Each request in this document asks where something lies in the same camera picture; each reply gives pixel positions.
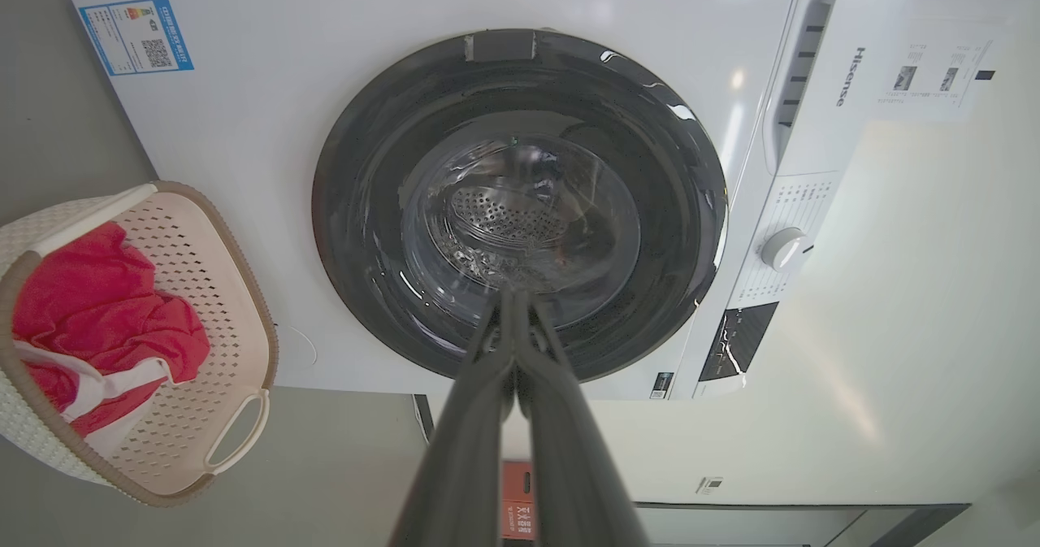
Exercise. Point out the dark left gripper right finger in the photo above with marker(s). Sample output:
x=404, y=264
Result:
x=569, y=449

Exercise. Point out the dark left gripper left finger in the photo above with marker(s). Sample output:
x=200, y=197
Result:
x=463, y=449

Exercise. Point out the cream perforated laundry basket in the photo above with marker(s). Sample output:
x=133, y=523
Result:
x=203, y=287

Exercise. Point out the small printed washer sticker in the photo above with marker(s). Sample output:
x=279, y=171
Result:
x=661, y=385

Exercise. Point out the round white filter cover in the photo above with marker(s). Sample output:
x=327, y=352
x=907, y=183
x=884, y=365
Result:
x=299, y=350

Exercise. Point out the black washer display panel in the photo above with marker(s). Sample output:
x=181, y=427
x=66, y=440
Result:
x=741, y=340

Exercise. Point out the round dark glass washer door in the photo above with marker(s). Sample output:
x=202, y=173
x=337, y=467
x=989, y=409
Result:
x=374, y=230

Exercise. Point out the white washer control knob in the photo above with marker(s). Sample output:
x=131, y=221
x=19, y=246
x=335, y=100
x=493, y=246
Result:
x=783, y=248

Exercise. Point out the red and white garment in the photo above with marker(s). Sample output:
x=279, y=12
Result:
x=97, y=311

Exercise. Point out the white front-load washing machine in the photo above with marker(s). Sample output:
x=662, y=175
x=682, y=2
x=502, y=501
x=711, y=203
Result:
x=244, y=124

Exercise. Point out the white detergent drawer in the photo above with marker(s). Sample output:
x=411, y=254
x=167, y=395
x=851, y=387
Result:
x=821, y=75

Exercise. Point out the printed paper sheet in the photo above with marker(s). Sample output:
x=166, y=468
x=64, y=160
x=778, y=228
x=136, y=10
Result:
x=934, y=80

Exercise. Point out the blue energy label sticker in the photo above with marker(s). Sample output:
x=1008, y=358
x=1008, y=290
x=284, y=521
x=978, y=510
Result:
x=134, y=36

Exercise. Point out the orange wall box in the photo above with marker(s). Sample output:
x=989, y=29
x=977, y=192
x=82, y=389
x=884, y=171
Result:
x=520, y=498

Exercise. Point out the small wall label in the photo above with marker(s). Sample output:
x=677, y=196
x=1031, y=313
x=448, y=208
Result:
x=709, y=484

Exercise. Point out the dark framed wall panel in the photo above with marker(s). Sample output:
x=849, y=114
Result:
x=812, y=523

